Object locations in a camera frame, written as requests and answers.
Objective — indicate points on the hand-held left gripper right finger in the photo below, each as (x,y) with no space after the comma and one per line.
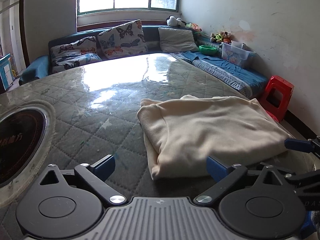
(216,168)

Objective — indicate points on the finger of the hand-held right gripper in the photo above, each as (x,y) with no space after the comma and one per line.
(297,145)
(305,180)

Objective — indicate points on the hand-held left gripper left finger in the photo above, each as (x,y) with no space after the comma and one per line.
(106,167)

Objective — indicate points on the cream sweater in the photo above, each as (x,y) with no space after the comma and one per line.
(212,130)

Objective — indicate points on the red plastic stool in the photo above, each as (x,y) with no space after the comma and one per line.
(280,82)

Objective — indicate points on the black round induction cooktop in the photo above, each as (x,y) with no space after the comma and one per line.
(20,145)

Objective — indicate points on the blue sofa mattress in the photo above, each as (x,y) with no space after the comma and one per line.
(225,72)

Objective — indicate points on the clear plastic storage box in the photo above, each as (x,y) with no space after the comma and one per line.
(235,55)

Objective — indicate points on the butterfly print pillow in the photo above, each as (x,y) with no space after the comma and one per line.
(72,55)
(122,40)

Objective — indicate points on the green plastic basin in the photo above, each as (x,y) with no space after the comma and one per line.
(207,50)

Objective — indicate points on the blue sofa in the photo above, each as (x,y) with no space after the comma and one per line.
(37,67)

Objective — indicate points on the brown teddy bear toys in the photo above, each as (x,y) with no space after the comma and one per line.
(221,37)

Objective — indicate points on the grey pillow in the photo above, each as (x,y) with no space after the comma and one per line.
(177,40)

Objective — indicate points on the small blue cabinet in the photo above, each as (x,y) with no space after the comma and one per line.
(5,72)

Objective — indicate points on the colourful plush toys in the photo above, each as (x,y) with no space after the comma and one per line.
(193,27)

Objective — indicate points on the panda plush toy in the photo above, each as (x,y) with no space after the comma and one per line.
(175,22)

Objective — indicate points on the dark wooden door frame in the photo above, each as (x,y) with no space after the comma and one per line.
(23,17)

